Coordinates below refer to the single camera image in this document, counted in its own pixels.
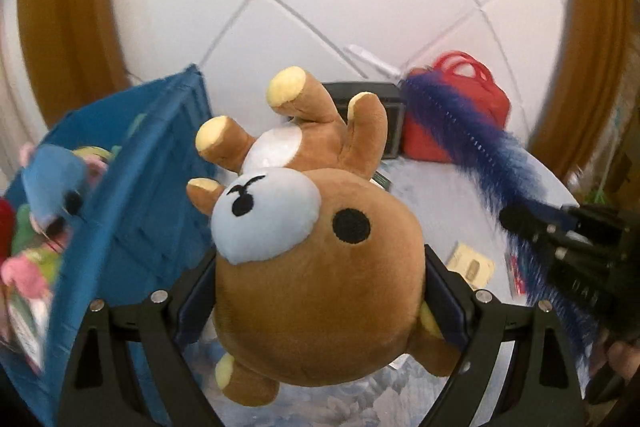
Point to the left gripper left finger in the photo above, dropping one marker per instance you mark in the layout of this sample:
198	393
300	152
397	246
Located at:
101	386

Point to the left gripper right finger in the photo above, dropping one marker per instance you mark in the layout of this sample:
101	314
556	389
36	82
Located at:
541	386

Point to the red and teal packet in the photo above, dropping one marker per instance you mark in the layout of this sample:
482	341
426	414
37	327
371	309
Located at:
516	282

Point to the dark blue feather duster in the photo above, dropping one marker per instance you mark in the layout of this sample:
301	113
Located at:
499	168

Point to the pink pig plush toy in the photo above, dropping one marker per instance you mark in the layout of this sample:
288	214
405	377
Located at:
31	273

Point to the blue mouse plush toy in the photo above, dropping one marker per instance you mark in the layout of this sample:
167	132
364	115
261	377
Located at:
57	181

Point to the brown teddy bear plush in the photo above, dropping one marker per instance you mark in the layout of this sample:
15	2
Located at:
320	274

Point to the beige flat square box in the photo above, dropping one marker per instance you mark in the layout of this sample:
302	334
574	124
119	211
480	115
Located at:
475	268

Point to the blue plastic storage crate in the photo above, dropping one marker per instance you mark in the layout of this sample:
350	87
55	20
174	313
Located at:
138	231

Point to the red handbag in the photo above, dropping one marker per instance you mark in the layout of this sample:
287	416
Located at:
444	101

